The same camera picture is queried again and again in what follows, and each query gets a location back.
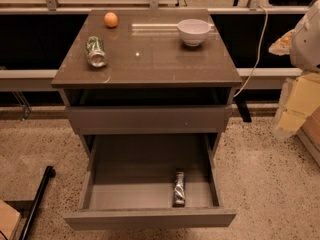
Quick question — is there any black pole on floor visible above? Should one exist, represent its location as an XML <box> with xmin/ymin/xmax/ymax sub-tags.
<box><xmin>18</xmin><ymin>166</ymin><xmax>56</xmax><ymax>240</ymax></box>

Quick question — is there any white bowl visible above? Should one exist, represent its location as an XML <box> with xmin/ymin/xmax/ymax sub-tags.
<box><xmin>177</xmin><ymin>19</ymin><xmax>211</xmax><ymax>47</ymax></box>

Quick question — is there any white cable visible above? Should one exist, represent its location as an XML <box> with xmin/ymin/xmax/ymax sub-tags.
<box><xmin>232</xmin><ymin>5</ymin><xmax>270</xmax><ymax>99</ymax></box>

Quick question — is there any cardboard box corner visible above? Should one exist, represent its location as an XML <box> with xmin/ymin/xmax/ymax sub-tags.
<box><xmin>0</xmin><ymin>200</ymin><xmax>21</xmax><ymax>240</ymax></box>

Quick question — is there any open grey middle drawer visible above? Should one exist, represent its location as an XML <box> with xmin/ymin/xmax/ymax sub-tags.
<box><xmin>64</xmin><ymin>133</ymin><xmax>236</xmax><ymax>230</ymax></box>

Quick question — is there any orange fruit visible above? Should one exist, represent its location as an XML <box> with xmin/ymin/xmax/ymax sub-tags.
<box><xmin>104</xmin><ymin>12</ymin><xmax>118</xmax><ymax>28</ymax></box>

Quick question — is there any green soda can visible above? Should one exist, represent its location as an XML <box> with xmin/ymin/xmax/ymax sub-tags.
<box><xmin>86</xmin><ymin>36</ymin><xmax>107</xmax><ymax>68</ymax></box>

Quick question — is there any grey drawer cabinet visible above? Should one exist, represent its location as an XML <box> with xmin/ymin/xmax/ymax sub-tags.
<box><xmin>52</xmin><ymin>9</ymin><xmax>241</xmax><ymax>151</ymax></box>

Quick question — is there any closed grey top drawer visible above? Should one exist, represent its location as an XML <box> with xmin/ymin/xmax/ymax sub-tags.
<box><xmin>66</xmin><ymin>106</ymin><xmax>231</xmax><ymax>135</ymax></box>

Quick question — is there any silver blue redbull can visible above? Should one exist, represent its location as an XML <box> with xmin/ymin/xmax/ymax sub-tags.
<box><xmin>173</xmin><ymin>171</ymin><xmax>185</xmax><ymax>207</ymax></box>

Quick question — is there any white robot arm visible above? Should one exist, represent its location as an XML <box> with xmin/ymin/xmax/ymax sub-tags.
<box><xmin>269</xmin><ymin>1</ymin><xmax>320</xmax><ymax>139</ymax></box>

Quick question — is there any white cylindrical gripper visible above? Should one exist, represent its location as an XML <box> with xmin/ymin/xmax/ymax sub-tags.
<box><xmin>268</xmin><ymin>30</ymin><xmax>320</xmax><ymax>139</ymax></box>

